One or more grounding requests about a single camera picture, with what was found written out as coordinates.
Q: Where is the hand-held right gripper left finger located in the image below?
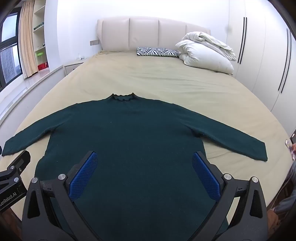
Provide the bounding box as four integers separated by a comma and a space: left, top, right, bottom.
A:
22, 151, 102, 241

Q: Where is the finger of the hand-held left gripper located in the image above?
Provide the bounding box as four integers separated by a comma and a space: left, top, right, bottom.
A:
0, 150, 31, 196

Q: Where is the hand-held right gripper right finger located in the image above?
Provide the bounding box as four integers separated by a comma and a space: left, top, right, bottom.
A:
190, 151, 269, 241

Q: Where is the dark green sweater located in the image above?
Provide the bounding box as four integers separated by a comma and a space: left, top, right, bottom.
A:
2, 93, 268, 241

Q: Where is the white window sill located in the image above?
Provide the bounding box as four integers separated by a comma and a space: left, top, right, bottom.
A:
0, 65, 64, 126

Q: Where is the grey pants leg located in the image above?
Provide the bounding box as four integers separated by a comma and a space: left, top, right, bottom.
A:
269, 160, 296, 241

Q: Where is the black framed window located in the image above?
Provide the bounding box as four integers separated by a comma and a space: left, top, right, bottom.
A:
0, 13, 23, 90

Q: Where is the white nightstand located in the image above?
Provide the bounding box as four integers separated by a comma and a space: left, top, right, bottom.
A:
64, 61, 84, 76

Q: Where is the bed with beige sheet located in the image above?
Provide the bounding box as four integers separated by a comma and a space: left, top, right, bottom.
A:
0, 50, 295, 241

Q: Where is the white pillow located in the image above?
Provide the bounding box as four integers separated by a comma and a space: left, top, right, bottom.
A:
175, 39, 234, 75

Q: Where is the beige curtain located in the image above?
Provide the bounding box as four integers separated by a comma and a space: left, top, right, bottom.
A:
18, 0, 38, 78

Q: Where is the white wardrobe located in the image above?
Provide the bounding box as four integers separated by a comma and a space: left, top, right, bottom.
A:
228, 0, 296, 139

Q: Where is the zebra print pillow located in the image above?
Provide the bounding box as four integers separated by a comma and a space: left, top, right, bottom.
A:
136, 47, 181, 57

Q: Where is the cream folded duvet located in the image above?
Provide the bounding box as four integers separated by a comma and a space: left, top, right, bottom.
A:
183, 31, 237, 62

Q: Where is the cream padded headboard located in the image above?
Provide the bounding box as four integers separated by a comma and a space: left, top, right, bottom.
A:
97, 17, 211, 52

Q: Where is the white wall shelf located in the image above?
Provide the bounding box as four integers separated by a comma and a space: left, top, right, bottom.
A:
32, 0, 50, 72

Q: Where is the black wardrobe handle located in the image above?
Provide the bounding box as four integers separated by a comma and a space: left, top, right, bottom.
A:
278, 28, 289, 91
238, 17, 245, 63
281, 30, 291, 93
240, 17, 247, 64

